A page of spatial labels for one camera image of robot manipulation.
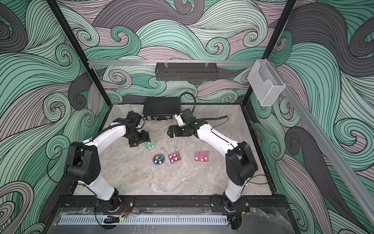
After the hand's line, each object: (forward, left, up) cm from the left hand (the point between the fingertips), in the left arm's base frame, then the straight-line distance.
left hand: (145, 140), depth 89 cm
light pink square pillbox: (-6, -35, -8) cm, 37 cm away
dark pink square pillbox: (-7, -18, -8) cm, 21 cm away
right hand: (+2, -17, +6) cm, 18 cm away
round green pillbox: (+1, -1, -8) cm, 8 cm away
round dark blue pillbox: (-9, -8, -7) cm, 14 cm away
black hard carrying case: (+35, -5, -7) cm, 36 cm away
